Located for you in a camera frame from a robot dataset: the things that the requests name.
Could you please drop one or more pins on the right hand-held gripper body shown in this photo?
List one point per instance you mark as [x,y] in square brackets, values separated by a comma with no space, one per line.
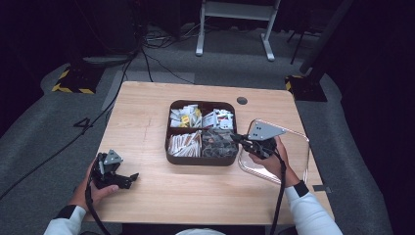
[262,132]

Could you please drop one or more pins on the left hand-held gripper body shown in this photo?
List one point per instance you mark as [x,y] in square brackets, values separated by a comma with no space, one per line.
[104,174]

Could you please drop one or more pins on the pile of dark packets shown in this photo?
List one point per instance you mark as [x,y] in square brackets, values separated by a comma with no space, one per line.
[217,145]

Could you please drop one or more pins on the clear plastic box lid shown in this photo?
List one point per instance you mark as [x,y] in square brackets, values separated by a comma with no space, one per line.
[298,153]

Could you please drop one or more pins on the dark brown four-compartment box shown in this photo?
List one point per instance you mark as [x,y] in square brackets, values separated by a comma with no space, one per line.
[199,160]

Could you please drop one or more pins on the person's left hand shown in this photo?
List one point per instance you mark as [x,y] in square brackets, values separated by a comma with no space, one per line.
[83,194]

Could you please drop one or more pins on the person's right hand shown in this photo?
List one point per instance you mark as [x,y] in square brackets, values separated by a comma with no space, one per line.
[277,166]

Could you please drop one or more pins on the pile of white printed packets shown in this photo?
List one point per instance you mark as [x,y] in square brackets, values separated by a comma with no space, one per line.
[218,119]

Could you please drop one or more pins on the dark round table grommet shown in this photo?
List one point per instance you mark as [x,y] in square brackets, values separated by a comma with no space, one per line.
[241,100]

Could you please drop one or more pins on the pile of brown white sachets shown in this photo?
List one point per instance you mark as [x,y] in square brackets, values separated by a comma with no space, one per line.
[184,143]

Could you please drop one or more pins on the pile of white yellow packets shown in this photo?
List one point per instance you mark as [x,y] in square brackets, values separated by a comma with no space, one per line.
[185,117]

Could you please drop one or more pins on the black yellow striped stand base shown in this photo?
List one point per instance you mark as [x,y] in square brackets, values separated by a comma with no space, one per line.
[78,81]
[306,89]

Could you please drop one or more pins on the grey tape tab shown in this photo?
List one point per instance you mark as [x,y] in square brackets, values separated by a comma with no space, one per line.
[322,188]

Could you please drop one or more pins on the person's white clothing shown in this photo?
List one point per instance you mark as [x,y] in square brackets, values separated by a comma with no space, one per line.
[199,232]

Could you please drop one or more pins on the black tripod legs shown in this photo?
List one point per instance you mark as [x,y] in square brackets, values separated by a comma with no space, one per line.
[298,45]

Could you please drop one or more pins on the grey flat stand base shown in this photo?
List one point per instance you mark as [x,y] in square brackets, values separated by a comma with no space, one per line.
[107,60]

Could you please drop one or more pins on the dark slanted stand pole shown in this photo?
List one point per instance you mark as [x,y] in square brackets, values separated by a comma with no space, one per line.
[326,36]

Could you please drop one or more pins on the white metal stand frame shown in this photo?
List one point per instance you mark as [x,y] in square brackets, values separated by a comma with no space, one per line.
[235,10]

